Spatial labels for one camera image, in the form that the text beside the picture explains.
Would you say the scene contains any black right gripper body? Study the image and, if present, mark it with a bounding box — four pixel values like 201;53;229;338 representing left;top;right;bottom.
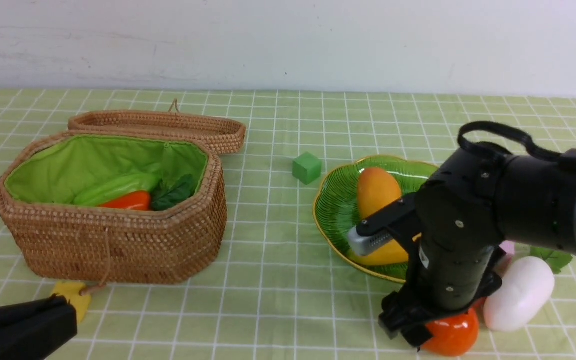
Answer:
378;246;506;348

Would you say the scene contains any yellow toy banana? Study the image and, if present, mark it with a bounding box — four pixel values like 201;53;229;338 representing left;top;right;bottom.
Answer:
346;237;409;267

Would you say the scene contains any orange toy persimmon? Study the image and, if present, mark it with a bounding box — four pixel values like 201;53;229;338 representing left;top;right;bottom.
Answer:
420;297;487;357

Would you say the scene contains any orange yellow toy mango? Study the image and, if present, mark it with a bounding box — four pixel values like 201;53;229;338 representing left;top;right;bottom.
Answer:
356;167;403;220

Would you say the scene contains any orange toy carrot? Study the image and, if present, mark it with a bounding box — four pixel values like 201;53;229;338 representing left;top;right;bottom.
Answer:
96;174;196;212

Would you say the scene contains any green toy cucumber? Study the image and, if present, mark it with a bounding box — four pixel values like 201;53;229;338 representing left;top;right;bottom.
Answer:
71;172;162;207

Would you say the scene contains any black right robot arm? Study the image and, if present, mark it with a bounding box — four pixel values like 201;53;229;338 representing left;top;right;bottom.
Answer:
357;142;576;347

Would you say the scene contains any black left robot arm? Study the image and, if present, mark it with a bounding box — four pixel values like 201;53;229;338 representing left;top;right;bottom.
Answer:
0;295;78;360

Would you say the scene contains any pink foam cube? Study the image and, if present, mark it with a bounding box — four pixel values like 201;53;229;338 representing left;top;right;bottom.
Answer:
499;240;515;258

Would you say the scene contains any white toy radish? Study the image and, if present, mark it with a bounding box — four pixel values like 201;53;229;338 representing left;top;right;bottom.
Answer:
482;247;572;333

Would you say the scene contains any green glass leaf plate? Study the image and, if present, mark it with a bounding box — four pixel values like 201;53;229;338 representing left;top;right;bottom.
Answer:
312;154;438;284

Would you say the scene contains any green checkered tablecloth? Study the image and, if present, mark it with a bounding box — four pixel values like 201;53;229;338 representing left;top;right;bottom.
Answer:
0;88;576;360

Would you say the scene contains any green foam cube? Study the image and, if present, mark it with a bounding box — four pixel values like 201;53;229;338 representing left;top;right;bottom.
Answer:
292;152;323;185

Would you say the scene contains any woven rattan basket lid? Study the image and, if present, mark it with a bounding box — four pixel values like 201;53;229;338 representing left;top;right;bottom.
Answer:
67;100;247;155

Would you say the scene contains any woven rattan basket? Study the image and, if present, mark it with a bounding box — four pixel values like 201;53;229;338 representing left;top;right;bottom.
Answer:
0;130;227;284

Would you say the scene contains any yellow foam cube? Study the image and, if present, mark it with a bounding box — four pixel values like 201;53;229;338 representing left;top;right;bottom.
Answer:
51;281;92;325

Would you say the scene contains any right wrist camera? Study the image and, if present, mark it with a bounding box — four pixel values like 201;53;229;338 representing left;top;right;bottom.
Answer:
347;192;422;256

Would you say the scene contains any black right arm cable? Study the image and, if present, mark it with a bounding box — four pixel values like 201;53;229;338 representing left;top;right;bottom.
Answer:
456;121;576;275

